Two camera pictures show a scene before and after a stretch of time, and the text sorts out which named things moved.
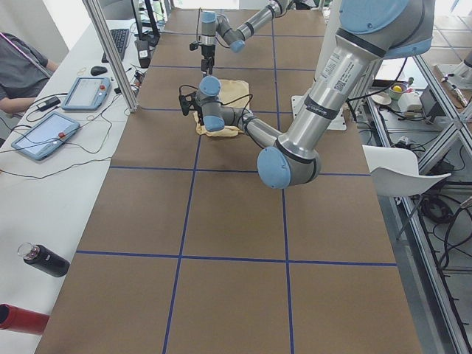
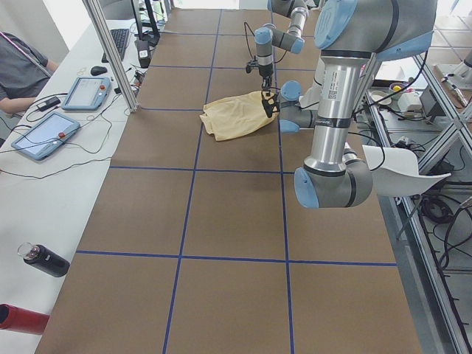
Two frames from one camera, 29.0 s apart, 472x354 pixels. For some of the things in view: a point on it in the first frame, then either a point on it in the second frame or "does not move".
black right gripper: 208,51 -> 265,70
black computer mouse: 97,70 does not move
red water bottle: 22,320 does not move
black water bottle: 43,259 does not move
